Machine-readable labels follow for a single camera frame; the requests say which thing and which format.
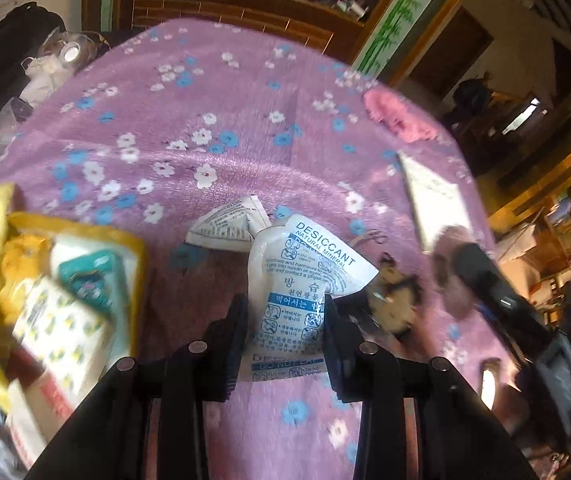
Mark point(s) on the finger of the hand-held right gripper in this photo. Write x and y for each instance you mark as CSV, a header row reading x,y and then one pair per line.
x,y
485,280

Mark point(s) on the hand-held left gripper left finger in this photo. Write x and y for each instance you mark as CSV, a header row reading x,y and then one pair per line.
x,y
235,340

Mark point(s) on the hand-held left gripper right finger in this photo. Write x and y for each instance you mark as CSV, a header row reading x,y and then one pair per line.
x,y
338,345

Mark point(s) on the white blue desiccant packet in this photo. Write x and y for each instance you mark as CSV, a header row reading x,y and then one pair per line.
x,y
290,280

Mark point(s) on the gold cardboard box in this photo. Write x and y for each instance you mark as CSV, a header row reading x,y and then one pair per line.
x,y
140,285

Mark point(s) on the teal printed packet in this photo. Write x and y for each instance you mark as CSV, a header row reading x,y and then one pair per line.
x,y
90,280

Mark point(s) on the white yellow dotted packet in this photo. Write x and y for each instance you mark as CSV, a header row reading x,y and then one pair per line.
x,y
60,330

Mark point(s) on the white packet red print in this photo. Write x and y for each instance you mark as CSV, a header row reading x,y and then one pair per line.
x,y
50,400

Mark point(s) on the orange packet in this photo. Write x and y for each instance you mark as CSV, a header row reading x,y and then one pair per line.
x,y
25,255

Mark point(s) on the black gear motor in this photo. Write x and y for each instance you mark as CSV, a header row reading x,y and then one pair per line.
x,y
395,300

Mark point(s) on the white paper booklet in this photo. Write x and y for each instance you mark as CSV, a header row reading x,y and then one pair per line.
x,y
435,200

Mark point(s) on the crumpled desiccant packet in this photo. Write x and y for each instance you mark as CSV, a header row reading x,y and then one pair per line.
x,y
225,227

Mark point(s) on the pink cloth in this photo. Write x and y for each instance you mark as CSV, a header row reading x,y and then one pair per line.
x,y
398,115

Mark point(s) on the brown wooden door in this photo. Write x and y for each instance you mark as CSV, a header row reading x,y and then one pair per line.
x,y
445,50

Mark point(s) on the wooden display cabinet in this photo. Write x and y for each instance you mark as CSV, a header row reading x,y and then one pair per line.
x,y
215,5

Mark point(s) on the black bag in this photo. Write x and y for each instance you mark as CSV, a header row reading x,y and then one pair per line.
x,y
10,45

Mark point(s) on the golden wooden frame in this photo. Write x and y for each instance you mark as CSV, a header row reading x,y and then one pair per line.
x,y
555,160

